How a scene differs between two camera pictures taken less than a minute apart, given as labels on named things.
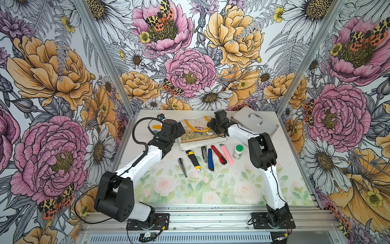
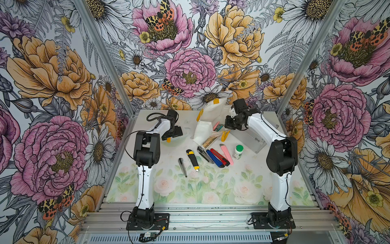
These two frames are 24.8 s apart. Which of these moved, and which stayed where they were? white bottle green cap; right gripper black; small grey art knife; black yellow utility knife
Moved: right gripper black
Stayed: black yellow utility knife; small grey art knife; white bottle green cap
